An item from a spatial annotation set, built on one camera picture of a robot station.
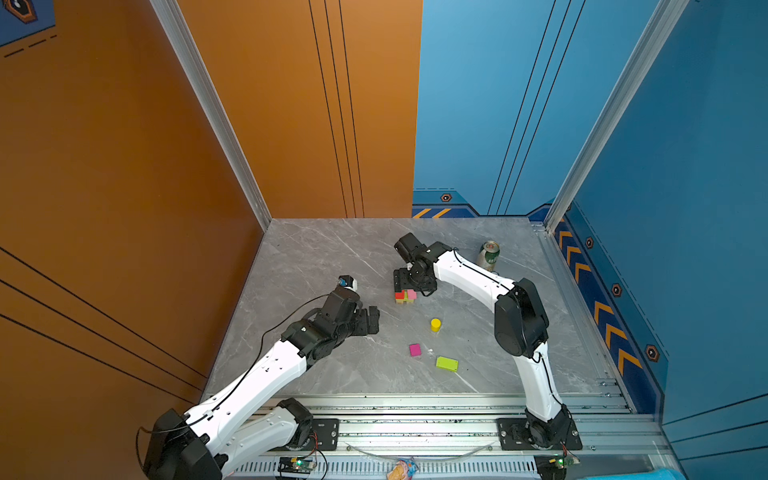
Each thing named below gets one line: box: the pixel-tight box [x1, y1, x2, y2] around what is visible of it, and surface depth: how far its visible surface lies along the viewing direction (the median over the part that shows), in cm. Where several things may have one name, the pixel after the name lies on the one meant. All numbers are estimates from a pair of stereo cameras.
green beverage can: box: [477, 240, 500, 272], surface depth 101 cm
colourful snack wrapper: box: [387, 459, 416, 480], surface depth 68 cm
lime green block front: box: [436, 356, 459, 372], surface depth 85 cm
